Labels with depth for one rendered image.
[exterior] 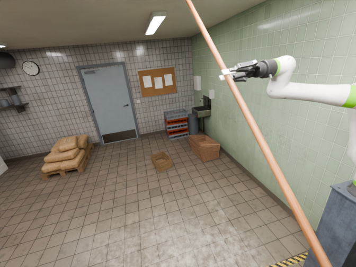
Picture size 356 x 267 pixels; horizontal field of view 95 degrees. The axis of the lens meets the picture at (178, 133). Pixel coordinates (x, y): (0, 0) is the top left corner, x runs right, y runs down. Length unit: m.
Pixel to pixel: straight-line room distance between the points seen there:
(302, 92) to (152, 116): 4.28
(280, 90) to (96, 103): 4.43
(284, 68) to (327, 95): 0.26
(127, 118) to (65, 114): 1.55
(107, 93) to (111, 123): 0.84
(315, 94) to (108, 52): 4.36
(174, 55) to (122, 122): 2.36
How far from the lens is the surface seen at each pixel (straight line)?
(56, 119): 5.32
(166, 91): 4.88
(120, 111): 4.89
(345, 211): 1.54
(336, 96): 1.17
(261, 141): 0.74
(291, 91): 1.12
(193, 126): 4.76
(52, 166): 4.37
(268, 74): 1.01
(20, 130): 5.76
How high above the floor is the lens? 2.04
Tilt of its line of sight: 24 degrees down
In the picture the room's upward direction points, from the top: 6 degrees counter-clockwise
